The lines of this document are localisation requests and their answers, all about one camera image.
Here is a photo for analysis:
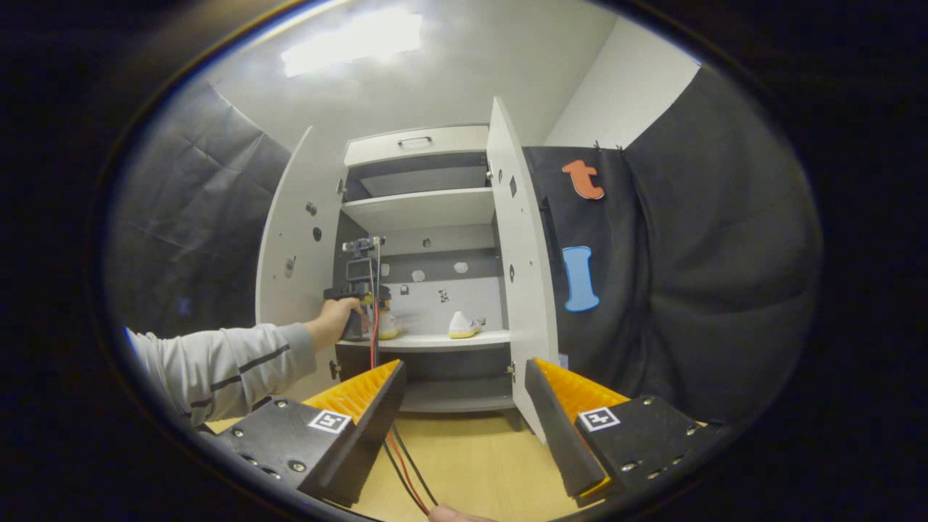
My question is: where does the red cable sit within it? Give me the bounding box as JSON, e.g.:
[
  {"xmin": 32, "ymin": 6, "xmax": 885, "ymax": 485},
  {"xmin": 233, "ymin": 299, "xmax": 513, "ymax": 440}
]
[{"xmin": 368, "ymin": 243, "xmax": 430, "ymax": 515}]

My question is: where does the white shoe cabinet door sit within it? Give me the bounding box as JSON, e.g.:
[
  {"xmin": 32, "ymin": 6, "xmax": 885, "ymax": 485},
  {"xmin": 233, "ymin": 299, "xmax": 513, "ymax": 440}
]
[
  {"xmin": 255, "ymin": 125, "xmax": 347, "ymax": 401},
  {"xmin": 486, "ymin": 96, "xmax": 560, "ymax": 444}
]

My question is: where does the white cabinet drawer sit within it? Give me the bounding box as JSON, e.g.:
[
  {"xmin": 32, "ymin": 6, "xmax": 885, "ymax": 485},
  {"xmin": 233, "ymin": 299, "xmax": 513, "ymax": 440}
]
[{"xmin": 343, "ymin": 124, "xmax": 490, "ymax": 167}]

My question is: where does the ceiling light panel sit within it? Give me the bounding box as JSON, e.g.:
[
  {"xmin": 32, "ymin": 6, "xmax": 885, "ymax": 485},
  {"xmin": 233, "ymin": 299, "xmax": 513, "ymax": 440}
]
[{"xmin": 281, "ymin": 9, "xmax": 423, "ymax": 78}]

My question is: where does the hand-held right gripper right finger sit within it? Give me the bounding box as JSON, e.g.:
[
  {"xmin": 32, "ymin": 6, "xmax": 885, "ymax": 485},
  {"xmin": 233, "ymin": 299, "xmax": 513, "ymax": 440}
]
[{"xmin": 523, "ymin": 357, "xmax": 718, "ymax": 508}]

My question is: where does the white shoe cabinet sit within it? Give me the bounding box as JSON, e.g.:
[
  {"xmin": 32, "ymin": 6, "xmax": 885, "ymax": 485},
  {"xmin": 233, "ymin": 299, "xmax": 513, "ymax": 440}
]
[{"xmin": 330, "ymin": 123, "xmax": 519, "ymax": 414}]

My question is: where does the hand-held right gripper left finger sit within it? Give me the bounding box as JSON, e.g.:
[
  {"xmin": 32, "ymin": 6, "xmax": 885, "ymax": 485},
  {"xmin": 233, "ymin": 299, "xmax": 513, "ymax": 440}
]
[{"xmin": 210, "ymin": 359, "xmax": 408, "ymax": 508}]

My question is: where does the black cable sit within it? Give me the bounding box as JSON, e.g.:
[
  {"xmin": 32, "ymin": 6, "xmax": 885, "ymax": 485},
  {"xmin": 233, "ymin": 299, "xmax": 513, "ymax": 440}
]
[{"xmin": 395, "ymin": 424, "xmax": 440, "ymax": 508}]

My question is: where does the black backdrop cloth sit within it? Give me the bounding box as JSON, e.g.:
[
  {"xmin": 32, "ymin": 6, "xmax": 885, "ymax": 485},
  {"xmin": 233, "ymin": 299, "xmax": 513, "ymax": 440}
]
[{"xmin": 109, "ymin": 65, "xmax": 824, "ymax": 428}]

